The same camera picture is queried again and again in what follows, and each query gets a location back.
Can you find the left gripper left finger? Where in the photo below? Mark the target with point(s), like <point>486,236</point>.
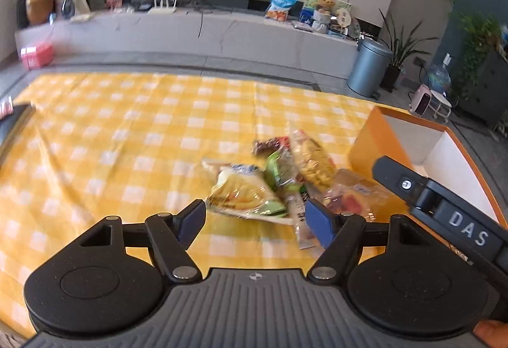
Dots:
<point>170,237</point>

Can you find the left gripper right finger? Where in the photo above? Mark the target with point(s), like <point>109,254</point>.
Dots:
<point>340,235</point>

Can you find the dried fruit chips bag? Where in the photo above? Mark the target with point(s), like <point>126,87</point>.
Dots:
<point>351,192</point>

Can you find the white black text packet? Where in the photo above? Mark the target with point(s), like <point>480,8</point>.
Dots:
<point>295,201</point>

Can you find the yellow waffle snack bag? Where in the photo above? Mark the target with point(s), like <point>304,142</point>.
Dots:
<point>312,161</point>

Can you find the green brown cookie packet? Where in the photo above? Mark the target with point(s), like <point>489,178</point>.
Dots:
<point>281,173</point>

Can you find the french fries snack bag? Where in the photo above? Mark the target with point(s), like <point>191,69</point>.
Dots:
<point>240,191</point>

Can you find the chocolate ball cola bottle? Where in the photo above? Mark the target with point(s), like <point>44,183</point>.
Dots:
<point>264,148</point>

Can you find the orange cardboard box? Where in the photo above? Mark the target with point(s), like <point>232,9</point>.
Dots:
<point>428,148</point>

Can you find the yellow checkered tablecloth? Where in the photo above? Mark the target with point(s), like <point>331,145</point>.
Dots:
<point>132,145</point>

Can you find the white round stool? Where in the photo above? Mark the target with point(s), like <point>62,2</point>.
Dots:
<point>440,106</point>

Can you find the dark grey cabinet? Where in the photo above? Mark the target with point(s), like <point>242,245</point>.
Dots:
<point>487,102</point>

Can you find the blue water jug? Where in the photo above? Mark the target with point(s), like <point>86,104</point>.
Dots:
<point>438,78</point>

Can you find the grey metal trash bin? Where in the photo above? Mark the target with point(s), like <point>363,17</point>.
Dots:
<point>370,66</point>

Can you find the tall green floor plant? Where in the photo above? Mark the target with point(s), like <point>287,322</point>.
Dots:
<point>402,44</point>

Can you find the hanging ivy plant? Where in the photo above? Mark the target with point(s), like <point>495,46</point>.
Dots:
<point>482,35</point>

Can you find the white marble tv console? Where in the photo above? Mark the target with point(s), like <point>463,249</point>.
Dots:
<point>217,34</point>

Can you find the pink box on floor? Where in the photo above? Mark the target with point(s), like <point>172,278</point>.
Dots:
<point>37,56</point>

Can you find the white wifi router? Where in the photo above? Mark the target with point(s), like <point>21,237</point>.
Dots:
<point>163,7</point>

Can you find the teddy bear on console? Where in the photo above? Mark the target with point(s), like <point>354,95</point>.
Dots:
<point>322,13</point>

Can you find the blue snack bag on console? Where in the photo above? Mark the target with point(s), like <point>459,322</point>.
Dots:
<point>278,10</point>

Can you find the green poster card on console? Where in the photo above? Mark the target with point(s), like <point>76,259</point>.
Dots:
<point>331,5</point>

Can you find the bronze round vase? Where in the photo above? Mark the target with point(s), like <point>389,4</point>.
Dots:
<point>38,11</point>

